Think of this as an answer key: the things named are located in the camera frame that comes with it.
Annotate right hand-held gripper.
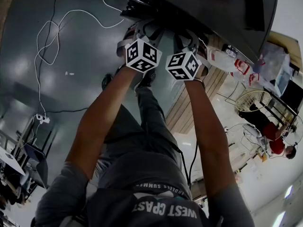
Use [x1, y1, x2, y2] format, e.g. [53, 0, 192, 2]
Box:
[165, 31, 202, 81]

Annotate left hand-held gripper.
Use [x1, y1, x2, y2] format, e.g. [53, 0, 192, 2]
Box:
[125, 19, 166, 73]

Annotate person's left forearm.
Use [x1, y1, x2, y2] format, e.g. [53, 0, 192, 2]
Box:
[79, 65, 143, 137]

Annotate person's right forearm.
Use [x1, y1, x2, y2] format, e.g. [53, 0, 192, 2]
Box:
[183, 79, 229, 148]

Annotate black washing machine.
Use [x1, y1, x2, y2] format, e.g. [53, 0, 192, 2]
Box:
[104, 0, 279, 65]

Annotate person's right hand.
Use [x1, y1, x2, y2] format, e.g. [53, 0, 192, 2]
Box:
[198, 45, 210, 79]

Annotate person's left hand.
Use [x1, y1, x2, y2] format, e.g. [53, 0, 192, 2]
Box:
[124, 26, 137, 44]

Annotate person's left shoe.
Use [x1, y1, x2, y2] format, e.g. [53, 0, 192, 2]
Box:
[101, 73, 113, 91]

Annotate black remote control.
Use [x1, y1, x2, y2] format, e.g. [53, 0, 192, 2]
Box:
[245, 0, 266, 32]

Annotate clear plastic bag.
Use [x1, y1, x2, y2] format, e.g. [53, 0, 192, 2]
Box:
[257, 41, 292, 96]

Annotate person's grey trousers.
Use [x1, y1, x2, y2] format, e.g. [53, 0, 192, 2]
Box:
[101, 86, 184, 189]

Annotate tan cardboard sheet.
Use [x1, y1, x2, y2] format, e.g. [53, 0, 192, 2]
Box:
[269, 31, 300, 63]

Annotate black table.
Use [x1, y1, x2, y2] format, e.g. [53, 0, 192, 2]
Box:
[272, 79, 303, 118]

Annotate person's grey t-shirt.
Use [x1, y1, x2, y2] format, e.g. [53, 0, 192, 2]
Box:
[34, 155, 255, 227]

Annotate white table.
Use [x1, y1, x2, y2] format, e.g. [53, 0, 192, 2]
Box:
[0, 147, 26, 176]

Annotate white floor cable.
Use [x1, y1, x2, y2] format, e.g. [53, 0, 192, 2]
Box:
[34, 0, 125, 118]

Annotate white wire basket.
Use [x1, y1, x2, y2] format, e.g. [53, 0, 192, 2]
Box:
[224, 90, 272, 115]

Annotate black floor cable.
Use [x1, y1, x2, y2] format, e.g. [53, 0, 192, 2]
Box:
[36, 0, 60, 66]

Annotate round wire fan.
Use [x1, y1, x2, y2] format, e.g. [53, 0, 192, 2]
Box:
[283, 114, 303, 148]

